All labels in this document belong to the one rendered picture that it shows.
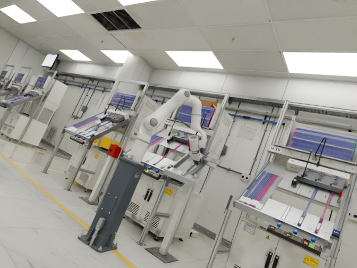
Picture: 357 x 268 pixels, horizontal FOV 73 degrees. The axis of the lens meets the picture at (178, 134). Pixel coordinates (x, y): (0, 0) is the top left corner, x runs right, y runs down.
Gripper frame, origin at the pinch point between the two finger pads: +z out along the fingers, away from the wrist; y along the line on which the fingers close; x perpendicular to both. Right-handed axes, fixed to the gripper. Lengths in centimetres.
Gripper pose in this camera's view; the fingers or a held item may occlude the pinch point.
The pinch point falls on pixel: (196, 162)
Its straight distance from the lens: 240.8
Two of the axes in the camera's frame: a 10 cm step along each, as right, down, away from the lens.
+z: 1.2, 8.2, 5.6
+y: -8.0, -2.5, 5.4
